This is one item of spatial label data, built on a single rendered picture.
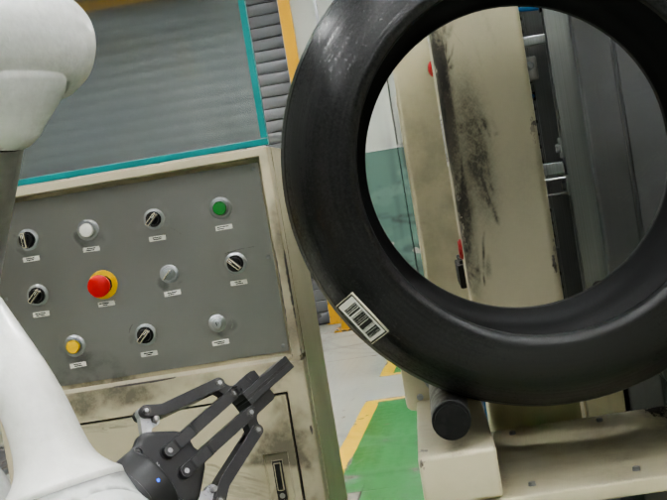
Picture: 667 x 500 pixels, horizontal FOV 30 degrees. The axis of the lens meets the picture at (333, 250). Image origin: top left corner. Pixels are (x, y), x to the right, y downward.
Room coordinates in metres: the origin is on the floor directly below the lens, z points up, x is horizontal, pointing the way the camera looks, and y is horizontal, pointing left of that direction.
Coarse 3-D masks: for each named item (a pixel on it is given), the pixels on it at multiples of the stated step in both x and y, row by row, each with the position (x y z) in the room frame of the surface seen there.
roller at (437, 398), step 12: (432, 396) 1.49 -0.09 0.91; (444, 396) 1.42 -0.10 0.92; (456, 396) 1.42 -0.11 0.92; (432, 408) 1.42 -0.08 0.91; (444, 408) 1.38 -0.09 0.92; (456, 408) 1.38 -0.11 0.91; (468, 408) 1.43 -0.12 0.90; (432, 420) 1.39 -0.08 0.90; (444, 420) 1.38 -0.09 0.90; (456, 420) 1.38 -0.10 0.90; (468, 420) 1.39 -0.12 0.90; (444, 432) 1.38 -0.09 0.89; (456, 432) 1.38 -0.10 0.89
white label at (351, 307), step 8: (352, 296) 1.38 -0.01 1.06; (344, 304) 1.40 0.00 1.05; (352, 304) 1.39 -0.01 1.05; (360, 304) 1.38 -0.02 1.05; (344, 312) 1.41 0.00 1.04; (352, 312) 1.40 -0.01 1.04; (360, 312) 1.39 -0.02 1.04; (368, 312) 1.38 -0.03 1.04; (352, 320) 1.40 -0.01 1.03; (360, 320) 1.40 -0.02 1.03; (368, 320) 1.39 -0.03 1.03; (376, 320) 1.38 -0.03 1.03; (360, 328) 1.40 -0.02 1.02; (368, 328) 1.39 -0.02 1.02; (376, 328) 1.39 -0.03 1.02; (384, 328) 1.38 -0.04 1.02; (368, 336) 1.40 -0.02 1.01; (376, 336) 1.39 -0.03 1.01
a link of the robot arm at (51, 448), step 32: (0, 320) 1.05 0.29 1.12; (0, 352) 1.02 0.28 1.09; (32, 352) 1.03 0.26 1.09; (0, 384) 1.00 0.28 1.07; (32, 384) 1.00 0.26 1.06; (0, 416) 1.00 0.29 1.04; (32, 416) 0.98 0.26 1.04; (64, 416) 0.99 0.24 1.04; (32, 448) 0.97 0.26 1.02; (64, 448) 0.98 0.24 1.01; (32, 480) 0.96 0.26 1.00; (64, 480) 0.95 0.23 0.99; (96, 480) 0.96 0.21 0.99; (128, 480) 0.99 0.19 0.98
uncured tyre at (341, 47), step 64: (384, 0) 1.37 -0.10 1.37; (448, 0) 1.63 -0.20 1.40; (512, 0) 1.63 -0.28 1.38; (576, 0) 1.62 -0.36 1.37; (640, 0) 1.36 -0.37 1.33; (320, 64) 1.39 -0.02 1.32; (384, 64) 1.64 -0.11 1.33; (640, 64) 1.63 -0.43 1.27; (320, 128) 1.38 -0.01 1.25; (320, 192) 1.38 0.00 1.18; (320, 256) 1.40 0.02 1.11; (384, 256) 1.37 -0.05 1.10; (640, 256) 1.62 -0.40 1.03; (384, 320) 1.38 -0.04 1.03; (448, 320) 1.36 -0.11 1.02; (512, 320) 1.63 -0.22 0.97; (576, 320) 1.63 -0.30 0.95; (640, 320) 1.35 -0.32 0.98; (448, 384) 1.40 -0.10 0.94; (512, 384) 1.37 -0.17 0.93; (576, 384) 1.37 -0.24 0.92
